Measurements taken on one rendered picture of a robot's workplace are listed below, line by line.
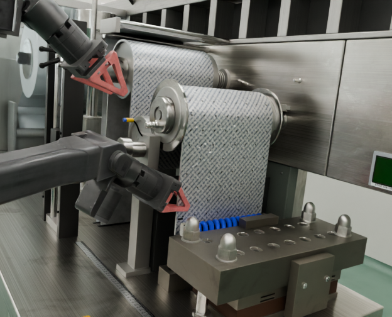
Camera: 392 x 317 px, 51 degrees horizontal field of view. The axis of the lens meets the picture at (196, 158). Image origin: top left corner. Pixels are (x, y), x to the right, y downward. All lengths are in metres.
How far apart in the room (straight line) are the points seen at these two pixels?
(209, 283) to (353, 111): 0.47
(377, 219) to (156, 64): 2.90
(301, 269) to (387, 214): 2.86
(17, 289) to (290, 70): 0.77
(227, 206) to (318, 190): 3.10
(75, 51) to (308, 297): 0.60
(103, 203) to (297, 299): 0.39
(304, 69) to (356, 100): 0.16
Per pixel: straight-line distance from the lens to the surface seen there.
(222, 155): 0.87
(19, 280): 0.93
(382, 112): 0.89
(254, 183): 0.95
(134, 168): 0.73
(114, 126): 1.15
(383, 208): 3.64
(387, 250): 3.68
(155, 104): 0.85
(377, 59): 0.91
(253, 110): 0.91
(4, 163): 0.55
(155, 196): 0.77
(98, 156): 0.64
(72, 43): 0.73
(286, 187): 1.06
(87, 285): 0.89
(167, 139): 0.84
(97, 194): 0.71
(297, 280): 0.79
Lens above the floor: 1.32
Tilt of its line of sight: 10 degrees down
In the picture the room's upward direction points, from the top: 5 degrees clockwise
